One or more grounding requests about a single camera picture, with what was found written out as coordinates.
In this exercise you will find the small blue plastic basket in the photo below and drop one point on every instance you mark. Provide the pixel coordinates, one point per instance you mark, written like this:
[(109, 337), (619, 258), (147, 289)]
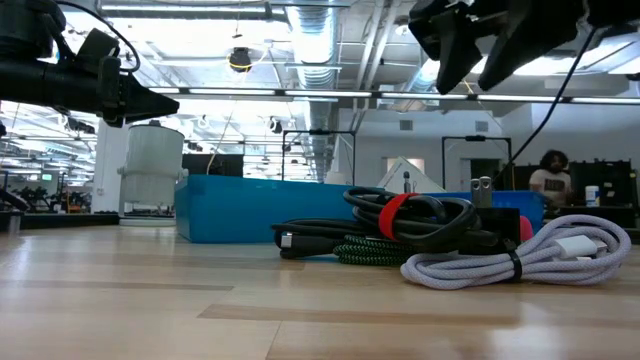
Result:
[(520, 202)]

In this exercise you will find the black equipment case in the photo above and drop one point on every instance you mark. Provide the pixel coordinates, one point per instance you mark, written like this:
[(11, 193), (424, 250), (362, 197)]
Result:
[(615, 180)]

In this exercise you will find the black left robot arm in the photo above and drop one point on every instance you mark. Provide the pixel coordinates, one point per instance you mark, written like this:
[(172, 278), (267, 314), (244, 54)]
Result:
[(40, 80)]

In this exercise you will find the black aluminium table frame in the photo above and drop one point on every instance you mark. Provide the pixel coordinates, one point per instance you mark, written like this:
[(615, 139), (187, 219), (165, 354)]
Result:
[(60, 221)]

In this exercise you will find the silver ventilation duct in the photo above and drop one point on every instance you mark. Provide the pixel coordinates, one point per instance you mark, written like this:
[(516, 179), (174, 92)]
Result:
[(315, 40)]

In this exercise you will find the white cylindrical appliance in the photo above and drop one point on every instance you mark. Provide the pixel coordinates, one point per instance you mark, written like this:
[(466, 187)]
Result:
[(152, 165)]

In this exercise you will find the white wipes container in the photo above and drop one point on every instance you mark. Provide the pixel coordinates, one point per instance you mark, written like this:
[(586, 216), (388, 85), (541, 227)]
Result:
[(592, 197)]

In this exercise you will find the large teal plastic bin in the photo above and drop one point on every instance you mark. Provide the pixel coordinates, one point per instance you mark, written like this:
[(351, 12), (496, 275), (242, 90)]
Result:
[(240, 210)]

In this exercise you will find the black frame stand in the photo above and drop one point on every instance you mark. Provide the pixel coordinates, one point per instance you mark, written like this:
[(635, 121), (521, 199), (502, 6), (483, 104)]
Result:
[(475, 138), (320, 132)]

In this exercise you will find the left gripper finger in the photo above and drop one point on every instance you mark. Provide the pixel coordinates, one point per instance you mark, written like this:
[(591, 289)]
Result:
[(142, 105)]

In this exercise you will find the person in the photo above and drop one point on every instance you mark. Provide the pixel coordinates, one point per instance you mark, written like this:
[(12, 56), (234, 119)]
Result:
[(550, 185)]

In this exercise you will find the long ceiling light bar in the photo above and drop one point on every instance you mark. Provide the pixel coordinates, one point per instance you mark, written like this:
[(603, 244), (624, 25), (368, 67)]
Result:
[(325, 93)]

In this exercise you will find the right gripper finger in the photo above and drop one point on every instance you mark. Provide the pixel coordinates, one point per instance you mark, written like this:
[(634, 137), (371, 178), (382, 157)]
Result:
[(530, 40), (452, 55)]

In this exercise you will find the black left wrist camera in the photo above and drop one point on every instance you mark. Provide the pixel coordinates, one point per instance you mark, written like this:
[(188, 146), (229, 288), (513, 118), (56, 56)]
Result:
[(97, 47)]

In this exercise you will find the black plug adapter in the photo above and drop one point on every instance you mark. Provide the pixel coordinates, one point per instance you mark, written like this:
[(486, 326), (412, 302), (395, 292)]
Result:
[(500, 225)]

